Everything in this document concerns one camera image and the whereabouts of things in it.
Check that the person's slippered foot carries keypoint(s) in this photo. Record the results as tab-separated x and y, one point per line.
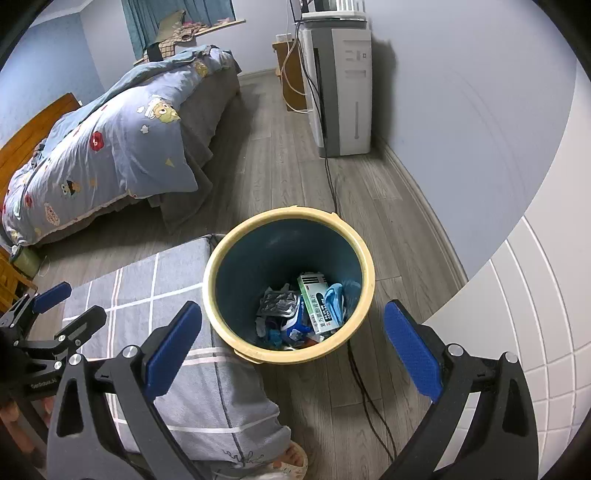
291	461

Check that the white grooved panel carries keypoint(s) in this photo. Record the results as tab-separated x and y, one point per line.
521	346

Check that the white air purifier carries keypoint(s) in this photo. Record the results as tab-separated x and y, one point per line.
346	83

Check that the white router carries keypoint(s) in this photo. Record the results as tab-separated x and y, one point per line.
332	9

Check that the wooden bed headboard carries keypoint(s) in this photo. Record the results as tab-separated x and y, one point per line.
32	134

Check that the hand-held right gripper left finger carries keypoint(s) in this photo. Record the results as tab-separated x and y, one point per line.
171	353

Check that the wooden chair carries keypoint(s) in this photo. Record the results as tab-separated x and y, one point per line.
11	281

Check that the yellow rimmed teal waste bin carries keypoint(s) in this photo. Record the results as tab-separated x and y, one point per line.
258	258

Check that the computer monitor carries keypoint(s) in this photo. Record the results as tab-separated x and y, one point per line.
307	4

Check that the grey checked cushion stool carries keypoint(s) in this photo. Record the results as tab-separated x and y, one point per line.
175	295

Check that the small green bin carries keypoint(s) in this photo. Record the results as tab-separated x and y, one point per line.
27	262

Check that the blue wet wipe packet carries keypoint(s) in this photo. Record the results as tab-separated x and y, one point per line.
293	328

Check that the teal crumpled paper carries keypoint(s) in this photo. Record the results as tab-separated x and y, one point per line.
273	334

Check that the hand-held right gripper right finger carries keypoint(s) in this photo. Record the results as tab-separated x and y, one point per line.
411	353

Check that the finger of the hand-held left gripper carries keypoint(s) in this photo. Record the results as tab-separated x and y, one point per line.
53	294
85	322

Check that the patterned cloth pile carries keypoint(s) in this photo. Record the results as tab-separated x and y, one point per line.
184	32

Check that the grey bed sheet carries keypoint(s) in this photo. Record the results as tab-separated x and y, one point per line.
217	101

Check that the bed with blue cartoon duvet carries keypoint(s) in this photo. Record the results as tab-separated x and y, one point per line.
115	152

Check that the wooden cabinet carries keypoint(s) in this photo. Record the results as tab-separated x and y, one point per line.
286	78

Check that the white medicine box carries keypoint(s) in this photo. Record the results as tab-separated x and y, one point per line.
318	304

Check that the blue face mask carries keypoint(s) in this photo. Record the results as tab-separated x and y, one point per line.
339	300

